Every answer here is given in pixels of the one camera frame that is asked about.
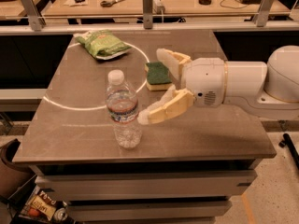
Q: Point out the grey drawer cabinet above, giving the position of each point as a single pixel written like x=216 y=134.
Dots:
x=147 y=196

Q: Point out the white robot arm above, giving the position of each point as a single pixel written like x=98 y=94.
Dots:
x=268 y=90

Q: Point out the snack box on floor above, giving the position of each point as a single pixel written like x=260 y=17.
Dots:
x=44 y=204

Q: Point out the scissors on back desk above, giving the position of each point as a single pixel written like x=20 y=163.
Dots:
x=110 y=3

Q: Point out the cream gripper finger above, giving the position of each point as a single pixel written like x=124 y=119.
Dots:
x=174 y=61
x=172 y=104

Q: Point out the clear plastic water bottle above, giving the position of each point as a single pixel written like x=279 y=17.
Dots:
x=122 y=106

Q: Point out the green yellow sponge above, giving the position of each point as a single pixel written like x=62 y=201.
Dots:
x=157 y=77

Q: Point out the black pole on floor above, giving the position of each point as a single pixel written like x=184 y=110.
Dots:
x=287 y=142

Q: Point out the brown trash bin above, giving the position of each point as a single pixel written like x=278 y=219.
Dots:
x=12 y=176

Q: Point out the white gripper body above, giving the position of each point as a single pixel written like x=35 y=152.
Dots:
x=205 y=79

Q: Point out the green chip bag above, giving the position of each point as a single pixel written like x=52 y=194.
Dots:
x=102 y=45

